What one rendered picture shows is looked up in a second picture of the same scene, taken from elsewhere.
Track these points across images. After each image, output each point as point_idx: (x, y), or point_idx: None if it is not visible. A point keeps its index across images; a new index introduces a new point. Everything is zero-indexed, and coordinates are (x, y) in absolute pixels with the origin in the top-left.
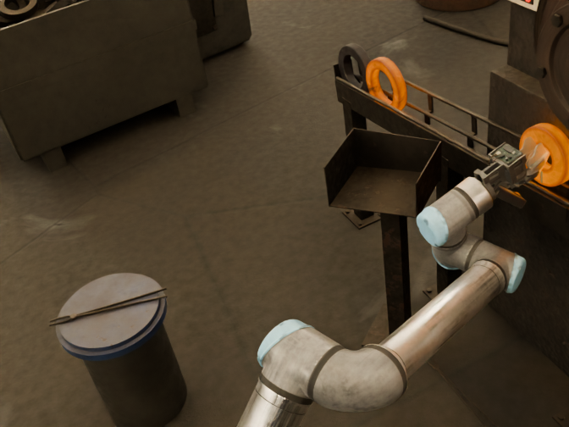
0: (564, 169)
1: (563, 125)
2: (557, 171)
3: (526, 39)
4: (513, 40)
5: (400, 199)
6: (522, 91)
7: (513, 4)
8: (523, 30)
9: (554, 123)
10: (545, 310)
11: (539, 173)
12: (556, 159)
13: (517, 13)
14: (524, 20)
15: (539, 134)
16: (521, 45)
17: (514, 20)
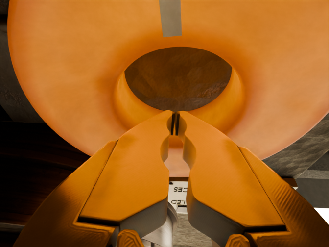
0: (39, 111)
1: (179, 103)
2: (63, 86)
3: (290, 149)
4: (323, 144)
5: None
6: (309, 132)
7: (296, 173)
8: (291, 156)
9: (211, 100)
10: None
11: (58, 185)
12: (93, 128)
13: (293, 168)
14: (283, 164)
15: (188, 168)
16: (307, 142)
17: (305, 162)
